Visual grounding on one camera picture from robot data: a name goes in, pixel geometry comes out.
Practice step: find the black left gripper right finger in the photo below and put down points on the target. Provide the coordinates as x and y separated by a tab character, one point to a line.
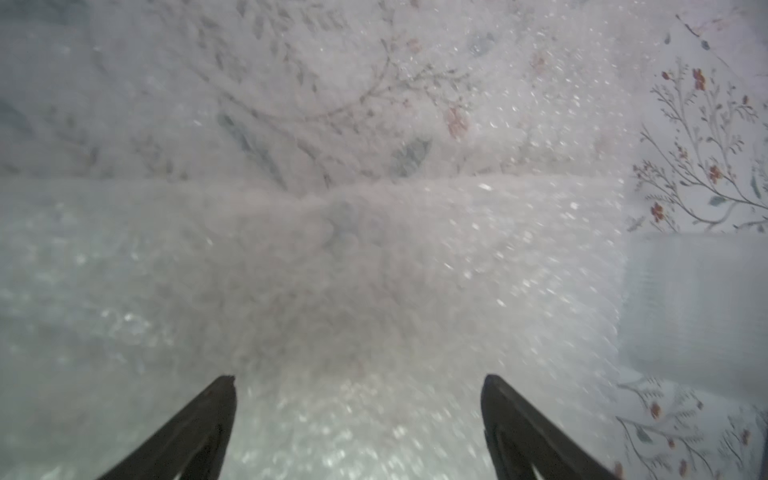
525	445

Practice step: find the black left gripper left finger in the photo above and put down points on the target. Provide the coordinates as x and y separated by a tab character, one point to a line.
191	445

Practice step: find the clear bubble wrap sheet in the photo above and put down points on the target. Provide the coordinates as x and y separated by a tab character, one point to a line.
358	209

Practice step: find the clear glass vase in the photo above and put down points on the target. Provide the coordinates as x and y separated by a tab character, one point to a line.
695	312

